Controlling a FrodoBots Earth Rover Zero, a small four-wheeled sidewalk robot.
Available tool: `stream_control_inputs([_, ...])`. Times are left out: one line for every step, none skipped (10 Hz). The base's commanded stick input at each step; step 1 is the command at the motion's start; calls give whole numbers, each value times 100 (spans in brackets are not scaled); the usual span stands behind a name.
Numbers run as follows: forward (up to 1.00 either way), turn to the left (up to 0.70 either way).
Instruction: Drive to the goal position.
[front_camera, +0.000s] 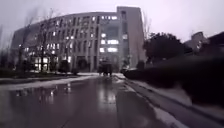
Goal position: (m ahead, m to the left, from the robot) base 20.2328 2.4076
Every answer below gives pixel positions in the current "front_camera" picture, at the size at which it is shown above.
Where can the dark vehicle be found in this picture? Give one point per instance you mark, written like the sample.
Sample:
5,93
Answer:
106,68

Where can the large grey multistorey building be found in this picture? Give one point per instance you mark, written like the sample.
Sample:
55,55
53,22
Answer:
86,36

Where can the wet dark asphalt road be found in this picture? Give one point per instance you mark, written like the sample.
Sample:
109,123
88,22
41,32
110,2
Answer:
83,106

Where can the dark round tree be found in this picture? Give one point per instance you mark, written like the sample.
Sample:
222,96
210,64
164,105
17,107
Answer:
162,46

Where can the bare tree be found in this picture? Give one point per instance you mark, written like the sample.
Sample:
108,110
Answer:
24,46
44,43

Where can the pale kerb strip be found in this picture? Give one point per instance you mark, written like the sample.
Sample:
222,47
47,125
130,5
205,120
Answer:
173,106

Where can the dark trimmed hedge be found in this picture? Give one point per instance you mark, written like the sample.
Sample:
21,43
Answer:
186,75

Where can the dark grass verge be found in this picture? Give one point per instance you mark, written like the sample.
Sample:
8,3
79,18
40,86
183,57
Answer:
26,76

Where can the dark building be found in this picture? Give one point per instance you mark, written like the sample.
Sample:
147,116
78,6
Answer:
206,41

